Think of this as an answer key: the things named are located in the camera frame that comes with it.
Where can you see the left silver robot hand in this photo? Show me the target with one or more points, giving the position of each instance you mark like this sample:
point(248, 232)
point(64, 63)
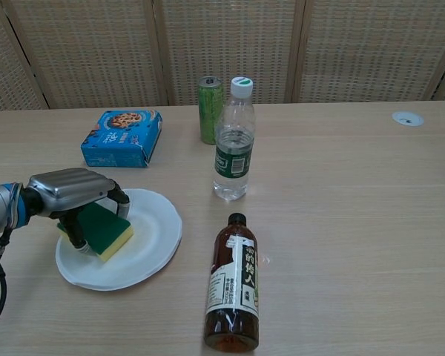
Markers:
point(70, 185)

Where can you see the green yellow sponge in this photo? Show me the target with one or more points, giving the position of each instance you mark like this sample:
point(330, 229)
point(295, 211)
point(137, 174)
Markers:
point(104, 226)

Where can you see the white round plate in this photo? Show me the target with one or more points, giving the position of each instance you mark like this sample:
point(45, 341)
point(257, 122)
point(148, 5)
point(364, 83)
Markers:
point(144, 252)

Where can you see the blue cookie box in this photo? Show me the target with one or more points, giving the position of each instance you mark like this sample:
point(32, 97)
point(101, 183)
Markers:
point(115, 148)

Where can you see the green drink can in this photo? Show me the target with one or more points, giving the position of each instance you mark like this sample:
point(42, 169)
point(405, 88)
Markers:
point(207, 111)

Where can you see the clear water bottle green label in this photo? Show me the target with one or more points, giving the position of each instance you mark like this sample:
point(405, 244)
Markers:
point(233, 163)

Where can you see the brown tea bottle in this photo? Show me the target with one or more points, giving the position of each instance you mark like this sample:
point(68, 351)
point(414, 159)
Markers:
point(230, 259)

